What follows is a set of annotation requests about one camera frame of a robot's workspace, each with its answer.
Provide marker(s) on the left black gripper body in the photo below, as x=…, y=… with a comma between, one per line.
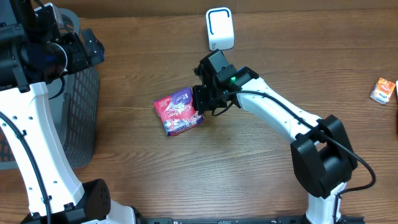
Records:
x=77, y=57

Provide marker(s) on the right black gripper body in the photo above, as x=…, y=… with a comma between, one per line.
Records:
x=205, y=97

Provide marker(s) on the purple red pad package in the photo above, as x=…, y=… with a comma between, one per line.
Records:
x=177, y=113

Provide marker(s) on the small orange packet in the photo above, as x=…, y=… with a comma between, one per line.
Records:
x=382, y=91

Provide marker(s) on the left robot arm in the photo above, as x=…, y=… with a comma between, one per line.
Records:
x=33, y=54

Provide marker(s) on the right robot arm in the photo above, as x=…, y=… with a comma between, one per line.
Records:
x=322, y=154

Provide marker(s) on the white barcode scanner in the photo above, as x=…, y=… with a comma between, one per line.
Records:
x=219, y=24

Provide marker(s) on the dark grey plastic basket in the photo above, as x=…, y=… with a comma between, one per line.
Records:
x=74, y=114

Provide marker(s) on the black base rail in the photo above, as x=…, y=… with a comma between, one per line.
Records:
x=217, y=221

